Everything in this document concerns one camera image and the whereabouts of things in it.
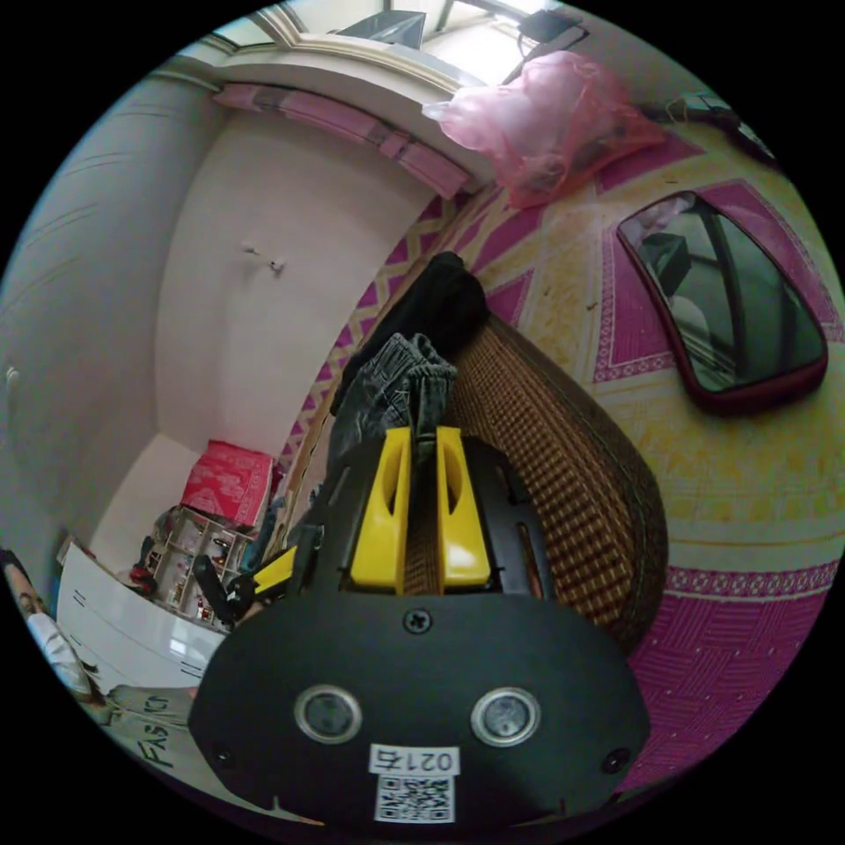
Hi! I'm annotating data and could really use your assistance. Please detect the brown woven mat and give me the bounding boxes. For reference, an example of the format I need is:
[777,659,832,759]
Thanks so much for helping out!
[402,311,669,656]

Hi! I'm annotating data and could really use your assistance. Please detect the red carton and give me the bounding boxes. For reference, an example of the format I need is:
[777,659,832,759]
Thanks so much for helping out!
[179,440,276,529]

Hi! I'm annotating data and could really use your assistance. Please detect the dark gray jeans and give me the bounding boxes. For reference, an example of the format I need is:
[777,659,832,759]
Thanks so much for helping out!
[328,332,460,478]

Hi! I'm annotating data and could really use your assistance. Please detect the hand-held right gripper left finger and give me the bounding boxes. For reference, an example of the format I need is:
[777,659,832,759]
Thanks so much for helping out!
[349,426,413,593]

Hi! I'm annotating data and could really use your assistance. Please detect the black garment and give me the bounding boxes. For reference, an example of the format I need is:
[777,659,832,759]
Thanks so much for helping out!
[332,250,491,414]

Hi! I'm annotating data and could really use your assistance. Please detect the pink plastic bag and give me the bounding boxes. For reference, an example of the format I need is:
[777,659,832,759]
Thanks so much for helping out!
[422,51,668,211]

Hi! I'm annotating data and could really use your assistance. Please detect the white open shelf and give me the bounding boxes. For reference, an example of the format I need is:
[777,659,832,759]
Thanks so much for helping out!
[130,504,265,623]

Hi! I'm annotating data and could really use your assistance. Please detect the window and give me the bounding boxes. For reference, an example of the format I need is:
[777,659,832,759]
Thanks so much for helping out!
[217,0,572,91]

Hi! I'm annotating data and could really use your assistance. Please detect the mirror with red frame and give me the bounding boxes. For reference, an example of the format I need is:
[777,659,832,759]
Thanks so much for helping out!
[616,189,830,417]

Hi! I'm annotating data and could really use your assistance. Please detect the white cupboard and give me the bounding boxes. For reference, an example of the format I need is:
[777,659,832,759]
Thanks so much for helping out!
[55,540,230,692]

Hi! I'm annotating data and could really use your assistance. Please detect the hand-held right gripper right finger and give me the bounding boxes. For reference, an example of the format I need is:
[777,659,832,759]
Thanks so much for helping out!
[435,425,492,592]

